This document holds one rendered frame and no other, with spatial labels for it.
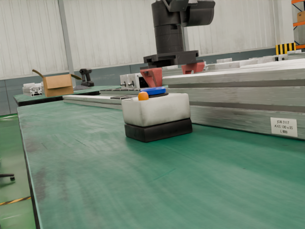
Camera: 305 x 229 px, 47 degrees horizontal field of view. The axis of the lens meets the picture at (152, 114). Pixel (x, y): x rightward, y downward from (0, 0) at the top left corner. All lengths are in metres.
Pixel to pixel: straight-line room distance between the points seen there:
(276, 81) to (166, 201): 0.24
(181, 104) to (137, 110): 0.07
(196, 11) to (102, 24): 11.37
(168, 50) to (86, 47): 11.15
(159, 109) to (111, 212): 0.26
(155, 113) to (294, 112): 0.18
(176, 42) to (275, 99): 0.33
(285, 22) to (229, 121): 8.28
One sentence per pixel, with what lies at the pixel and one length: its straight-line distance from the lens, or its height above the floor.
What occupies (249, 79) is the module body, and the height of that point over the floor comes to 0.85.
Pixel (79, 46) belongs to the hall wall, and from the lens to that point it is 11.81.
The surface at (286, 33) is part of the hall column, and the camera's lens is 8.76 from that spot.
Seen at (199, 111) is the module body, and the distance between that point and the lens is 0.58.
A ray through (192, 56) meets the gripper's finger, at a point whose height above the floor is 0.90.
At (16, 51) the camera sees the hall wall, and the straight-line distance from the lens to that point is 11.61.
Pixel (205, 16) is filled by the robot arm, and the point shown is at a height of 0.98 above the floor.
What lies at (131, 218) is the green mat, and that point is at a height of 0.78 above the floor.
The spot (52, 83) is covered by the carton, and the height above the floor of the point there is 0.88.
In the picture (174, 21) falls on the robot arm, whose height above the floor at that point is 0.97.
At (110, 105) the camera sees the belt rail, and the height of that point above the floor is 0.79.
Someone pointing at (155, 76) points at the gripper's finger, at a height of 0.87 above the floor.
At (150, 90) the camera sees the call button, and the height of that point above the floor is 0.85.
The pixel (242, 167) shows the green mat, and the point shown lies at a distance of 0.34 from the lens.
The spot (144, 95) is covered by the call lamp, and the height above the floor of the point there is 0.85.
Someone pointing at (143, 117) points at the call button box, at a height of 0.82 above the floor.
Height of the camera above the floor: 0.88
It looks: 7 degrees down
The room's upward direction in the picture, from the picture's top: 7 degrees counter-clockwise
